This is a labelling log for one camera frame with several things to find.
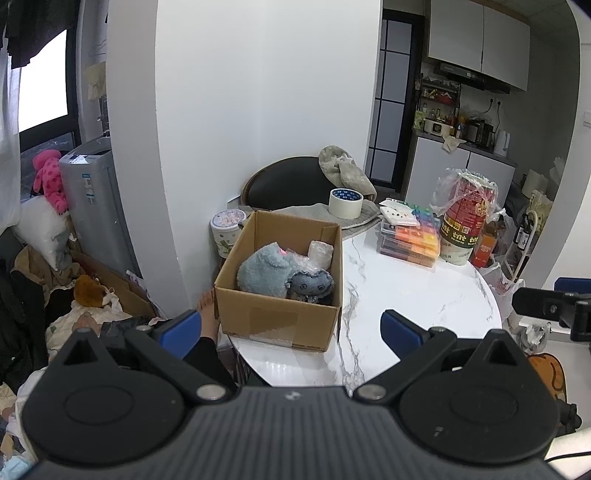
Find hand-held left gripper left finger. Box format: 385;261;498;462
47;309;233;403

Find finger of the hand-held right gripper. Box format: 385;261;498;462
512;287;591;343
554;277;591;294

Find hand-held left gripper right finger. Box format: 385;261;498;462
355;309;532;403

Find cardboard box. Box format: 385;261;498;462
214;210;343;353

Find grey fluffy plush toy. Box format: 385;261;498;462
236;242;301;298

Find denim plush doll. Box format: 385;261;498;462
285;269;335;306

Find person's bare foot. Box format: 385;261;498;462
198;288;218;342

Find person's dark trouser leg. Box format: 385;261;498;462
182;336;238;398

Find white plastic bag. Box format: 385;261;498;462
482;261;525;319

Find flat cardboard sheet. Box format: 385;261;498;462
69;251;158;319

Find orange cat mat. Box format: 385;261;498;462
526;353;566;402

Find orange packet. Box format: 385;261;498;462
471;231;498;268

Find colourful clear organizer box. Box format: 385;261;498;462
376;203;441;268

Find brown plush toy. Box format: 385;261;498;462
74;274;109;308

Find white floral tub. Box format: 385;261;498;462
210;208;247;258

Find cartoon printed cloth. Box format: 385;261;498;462
46;295;134;352

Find clear plastic bag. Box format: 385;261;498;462
298;240;334;278

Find red paper bucket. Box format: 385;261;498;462
438;172;497;266

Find white spotted packet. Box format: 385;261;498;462
379;198;419;227

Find white tape roll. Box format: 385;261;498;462
329;188;363;219

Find grey table cloth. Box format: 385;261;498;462
270;199;380;229

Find grey air purifier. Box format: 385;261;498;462
58;136;141;278

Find dark clothes pile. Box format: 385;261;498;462
0;226;49;384

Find white kitchen base cabinet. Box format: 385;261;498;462
406;129;518;208

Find white pillow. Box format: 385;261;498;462
14;196;75;271

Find black kitchen appliance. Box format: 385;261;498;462
464;119;495;148

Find black chair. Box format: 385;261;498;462
240;156;335;212

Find pink plush toy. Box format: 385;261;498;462
31;150;69;215

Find small white cooker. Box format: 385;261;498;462
424;117;455;137

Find black spice rack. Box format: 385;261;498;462
418;78;462;125

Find black framed glass door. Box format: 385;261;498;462
365;9;423;190

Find black range hood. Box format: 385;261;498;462
433;60;511;93

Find white curtain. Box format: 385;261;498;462
0;46;21;232

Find window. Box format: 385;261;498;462
16;28;77;153

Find dark hanging clothes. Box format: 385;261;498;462
0;0;81;70

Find white wire rack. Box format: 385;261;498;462
501;210;541;282

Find white wall cabinets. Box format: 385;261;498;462
427;0;531;92

